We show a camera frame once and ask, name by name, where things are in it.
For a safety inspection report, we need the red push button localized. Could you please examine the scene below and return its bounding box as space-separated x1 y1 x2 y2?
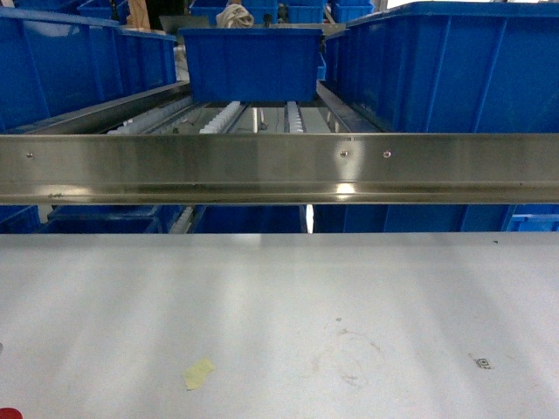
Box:
0 408 23 419

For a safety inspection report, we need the blue bin under table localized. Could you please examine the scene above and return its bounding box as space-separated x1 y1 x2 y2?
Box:
314 204 515 233

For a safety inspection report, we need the white roller conveyor track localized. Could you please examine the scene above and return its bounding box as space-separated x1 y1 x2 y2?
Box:
199 101 241 134

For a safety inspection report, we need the blue centre plastic bin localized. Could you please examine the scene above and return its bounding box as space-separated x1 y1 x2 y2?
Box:
179 28 322 102

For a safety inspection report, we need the yellow tape scrap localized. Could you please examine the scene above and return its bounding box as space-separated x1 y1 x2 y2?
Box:
183 357 215 391

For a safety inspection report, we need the beige cloth bundle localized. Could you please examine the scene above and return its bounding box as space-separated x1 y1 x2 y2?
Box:
216 3 254 29

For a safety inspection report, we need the large blue right bin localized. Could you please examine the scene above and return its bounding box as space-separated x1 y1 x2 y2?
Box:
325 2 558 133

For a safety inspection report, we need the large blue bin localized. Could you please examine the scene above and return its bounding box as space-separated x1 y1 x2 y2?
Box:
325 2 558 133
1 7 176 132

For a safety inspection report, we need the small qr code sticker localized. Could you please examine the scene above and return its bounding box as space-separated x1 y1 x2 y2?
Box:
469 354 493 370

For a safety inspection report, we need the large blue left bin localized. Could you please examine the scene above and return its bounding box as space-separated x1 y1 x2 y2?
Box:
1 7 176 132

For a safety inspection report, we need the stainless steel front shelf rail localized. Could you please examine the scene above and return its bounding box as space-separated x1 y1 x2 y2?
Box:
1 134 558 204

